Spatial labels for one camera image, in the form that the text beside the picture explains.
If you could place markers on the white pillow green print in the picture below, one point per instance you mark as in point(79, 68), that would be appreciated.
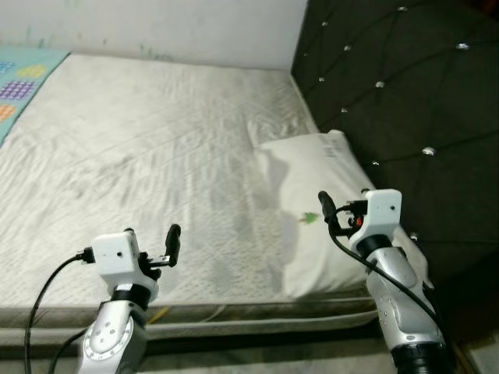
point(312, 179)

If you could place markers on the teal blanket colourful dotted shapes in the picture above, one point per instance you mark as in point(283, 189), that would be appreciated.
point(27, 86)

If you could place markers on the white grey patterned mattress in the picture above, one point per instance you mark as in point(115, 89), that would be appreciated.
point(140, 156)

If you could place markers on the grey bed base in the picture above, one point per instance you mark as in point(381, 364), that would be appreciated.
point(234, 333)

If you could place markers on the dark tufted studded headboard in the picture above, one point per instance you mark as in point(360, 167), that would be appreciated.
point(421, 93)

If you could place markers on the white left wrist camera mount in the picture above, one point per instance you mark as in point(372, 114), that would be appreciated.
point(115, 255)

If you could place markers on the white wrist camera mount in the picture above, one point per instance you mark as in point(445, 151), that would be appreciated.
point(382, 212)
point(115, 255)

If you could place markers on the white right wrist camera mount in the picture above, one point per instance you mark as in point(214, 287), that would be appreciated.
point(382, 212)

